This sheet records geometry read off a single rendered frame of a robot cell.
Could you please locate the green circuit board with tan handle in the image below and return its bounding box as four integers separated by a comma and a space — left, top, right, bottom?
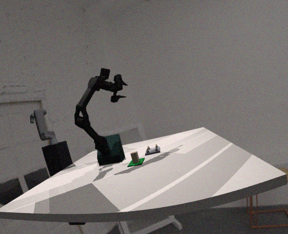
127, 151, 145, 167

